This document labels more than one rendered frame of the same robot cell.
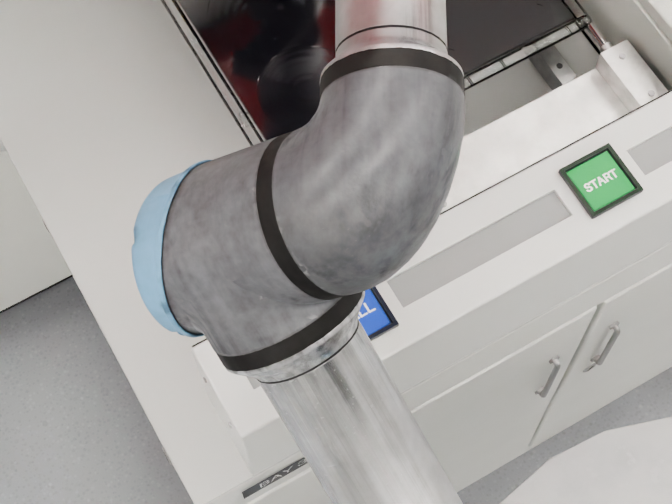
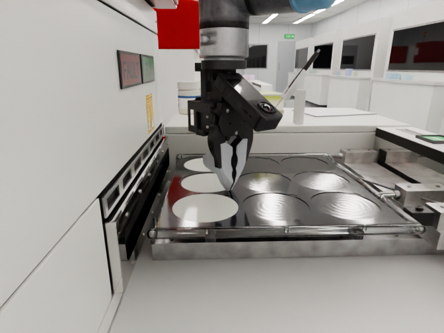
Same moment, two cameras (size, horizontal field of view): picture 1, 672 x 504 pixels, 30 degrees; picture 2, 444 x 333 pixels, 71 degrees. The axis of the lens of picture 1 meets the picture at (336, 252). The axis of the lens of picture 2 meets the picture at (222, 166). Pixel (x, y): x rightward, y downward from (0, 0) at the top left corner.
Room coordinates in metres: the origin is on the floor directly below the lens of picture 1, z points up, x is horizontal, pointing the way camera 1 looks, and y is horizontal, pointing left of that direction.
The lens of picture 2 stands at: (0.63, 0.50, 1.10)
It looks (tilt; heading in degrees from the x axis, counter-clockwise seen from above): 18 degrees down; 296
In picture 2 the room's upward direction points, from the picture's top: straight up
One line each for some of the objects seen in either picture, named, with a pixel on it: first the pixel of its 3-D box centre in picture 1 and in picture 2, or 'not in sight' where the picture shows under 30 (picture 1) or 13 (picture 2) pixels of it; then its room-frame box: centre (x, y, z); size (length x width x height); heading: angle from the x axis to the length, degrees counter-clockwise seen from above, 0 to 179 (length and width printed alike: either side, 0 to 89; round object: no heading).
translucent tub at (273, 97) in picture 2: not in sight; (267, 104); (0.92, -0.38, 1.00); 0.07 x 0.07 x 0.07; 46
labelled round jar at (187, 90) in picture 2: not in sight; (189, 97); (1.15, -0.33, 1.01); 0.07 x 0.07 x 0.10
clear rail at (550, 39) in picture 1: (436, 98); (358, 181); (0.64, -0.11, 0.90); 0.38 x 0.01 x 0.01; 118
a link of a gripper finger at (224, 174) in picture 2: not in sight; (215, 164); (0.86, 0.06, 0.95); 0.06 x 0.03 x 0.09; 159
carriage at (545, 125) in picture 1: (492, 168); (394, 192); (0.58, -0.16, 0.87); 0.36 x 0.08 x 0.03; 118
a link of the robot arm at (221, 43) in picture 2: not in sight; (222, 46); (0.85, 0.05, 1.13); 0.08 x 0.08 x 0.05
